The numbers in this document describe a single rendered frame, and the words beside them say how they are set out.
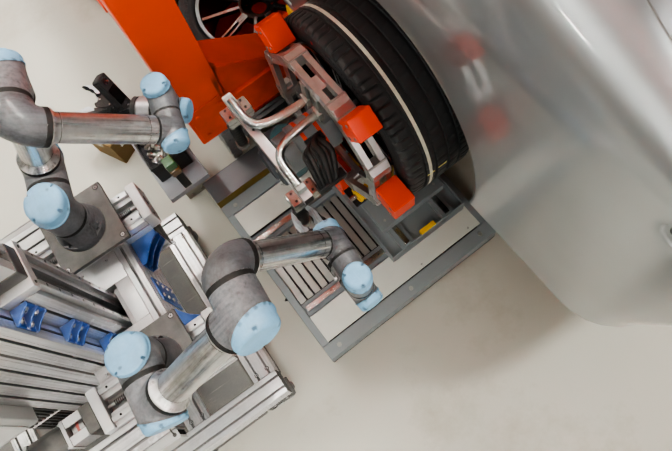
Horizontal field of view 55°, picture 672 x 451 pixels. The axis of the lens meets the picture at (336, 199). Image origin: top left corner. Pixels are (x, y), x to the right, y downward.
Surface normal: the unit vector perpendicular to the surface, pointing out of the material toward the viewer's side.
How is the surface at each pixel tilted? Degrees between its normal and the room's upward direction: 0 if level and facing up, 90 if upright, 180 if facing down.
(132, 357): 8
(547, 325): 0
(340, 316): 0
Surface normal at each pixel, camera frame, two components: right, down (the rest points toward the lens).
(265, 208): -0.11, -0.35
